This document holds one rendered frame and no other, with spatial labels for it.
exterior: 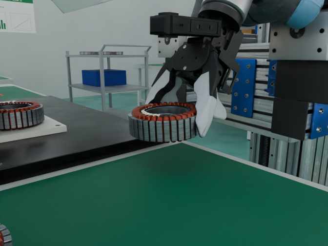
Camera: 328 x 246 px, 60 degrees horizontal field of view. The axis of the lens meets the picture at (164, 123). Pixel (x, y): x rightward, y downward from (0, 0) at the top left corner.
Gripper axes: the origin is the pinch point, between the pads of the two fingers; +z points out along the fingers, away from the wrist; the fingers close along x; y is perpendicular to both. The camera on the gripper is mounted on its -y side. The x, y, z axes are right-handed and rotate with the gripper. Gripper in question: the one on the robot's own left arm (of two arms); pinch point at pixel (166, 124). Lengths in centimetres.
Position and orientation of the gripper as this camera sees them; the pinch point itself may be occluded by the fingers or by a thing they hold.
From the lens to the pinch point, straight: 42.7
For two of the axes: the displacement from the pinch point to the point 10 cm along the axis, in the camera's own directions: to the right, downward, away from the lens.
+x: -6.5, -1.8, 7.4
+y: 6.6, 3.5, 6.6
